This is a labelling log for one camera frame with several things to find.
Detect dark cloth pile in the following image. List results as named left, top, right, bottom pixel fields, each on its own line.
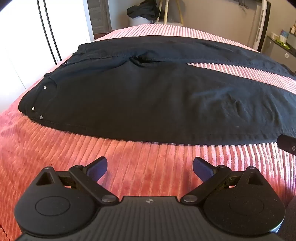
left=126, top=0, right=160, bottom=20

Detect white tower fan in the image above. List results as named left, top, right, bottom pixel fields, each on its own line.
left=251, top=0, right=272, bottom=53

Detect grey cabinet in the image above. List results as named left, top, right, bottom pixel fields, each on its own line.
left=264, top=35, right=296, bottom=68

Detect white wardrobe with dark stripes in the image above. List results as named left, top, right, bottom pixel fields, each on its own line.
left=0, top=0, right=94, bottom=114

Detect dark grey door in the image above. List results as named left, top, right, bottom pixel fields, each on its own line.
left=89, top=0, right=113, bottom=35

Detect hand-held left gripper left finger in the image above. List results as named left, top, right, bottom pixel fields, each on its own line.
left=31, top=156, right=119, bottom=206

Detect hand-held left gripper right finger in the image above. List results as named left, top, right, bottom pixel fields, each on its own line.
left=180, top=156, right=266, bottom=206

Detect green cloth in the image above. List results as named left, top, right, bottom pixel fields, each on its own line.
left=276, top=39, right=291, bottom=49

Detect white round basket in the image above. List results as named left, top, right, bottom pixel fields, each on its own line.
left=128, top=16, right=155, bottom=26

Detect black pants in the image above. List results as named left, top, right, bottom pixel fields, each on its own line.
left=18, top=35, right=296, bottom=145

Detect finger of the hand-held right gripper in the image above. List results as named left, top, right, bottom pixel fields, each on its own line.
left=277, top=134, right=296, bottom=155

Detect pink ribbed blanket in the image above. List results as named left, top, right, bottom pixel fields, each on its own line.
left=0, top=23, right=296, bottom=241

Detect white and blue containers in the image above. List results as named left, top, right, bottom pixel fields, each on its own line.
left=270, top=27, right=296, bottom=45

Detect small side table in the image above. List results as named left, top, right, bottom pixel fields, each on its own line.
left=155, top=0, right=185, bottom=25

